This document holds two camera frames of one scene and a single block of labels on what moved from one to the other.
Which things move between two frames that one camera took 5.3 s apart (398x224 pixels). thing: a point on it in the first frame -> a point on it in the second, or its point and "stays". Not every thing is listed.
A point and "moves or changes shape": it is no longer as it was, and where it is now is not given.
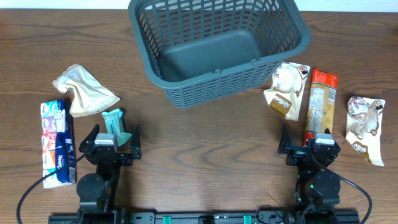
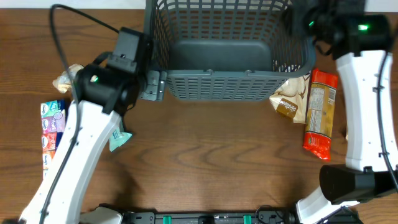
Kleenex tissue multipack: (57, 142) stays
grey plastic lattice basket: (199, 51) moves or changes shape
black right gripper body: (306, 152) -> (298, 15)
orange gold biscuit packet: (321, 103) stays
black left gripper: (109, 157) -> (152, 84)
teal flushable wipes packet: (114, 124) stays
